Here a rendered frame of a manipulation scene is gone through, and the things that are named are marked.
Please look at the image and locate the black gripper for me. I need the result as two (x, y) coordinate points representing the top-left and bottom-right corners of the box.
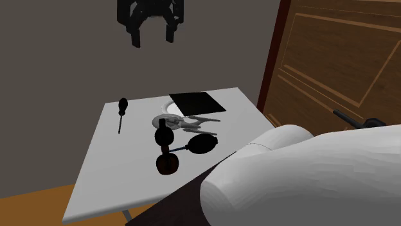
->
(116, 0), (184, 49)

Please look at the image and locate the white plate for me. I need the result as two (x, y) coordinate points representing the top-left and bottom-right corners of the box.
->
(161, 100), (183, 116)

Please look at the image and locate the black screwdriver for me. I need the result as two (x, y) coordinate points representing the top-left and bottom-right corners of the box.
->
(118, 98), (129, 135)

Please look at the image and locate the black square tablet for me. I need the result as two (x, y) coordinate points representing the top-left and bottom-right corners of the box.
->
(168, 91), (227, 117)

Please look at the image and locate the grey spaceship model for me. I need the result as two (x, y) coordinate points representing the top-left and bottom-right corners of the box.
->
(152, 114), (221, 136)

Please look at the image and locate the black round bottle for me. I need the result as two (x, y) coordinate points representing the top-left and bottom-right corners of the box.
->
(154, 117), (175, 148)

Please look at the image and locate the black bulb with blue stem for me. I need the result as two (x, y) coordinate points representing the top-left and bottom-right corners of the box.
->
(168, 133), (219, 155)

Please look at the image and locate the dark brown round vase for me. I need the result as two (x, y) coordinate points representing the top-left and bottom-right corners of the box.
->
(156, 145), (181, 176)

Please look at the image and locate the white table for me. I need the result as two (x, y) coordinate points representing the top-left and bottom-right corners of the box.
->
(61, 87), (277, 225)

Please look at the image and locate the dark robot stand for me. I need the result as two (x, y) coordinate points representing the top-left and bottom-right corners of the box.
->
(125, 152), (236, 226)

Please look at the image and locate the brown wooden door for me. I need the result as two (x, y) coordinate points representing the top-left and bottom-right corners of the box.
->
(256, 0), (401, 137)

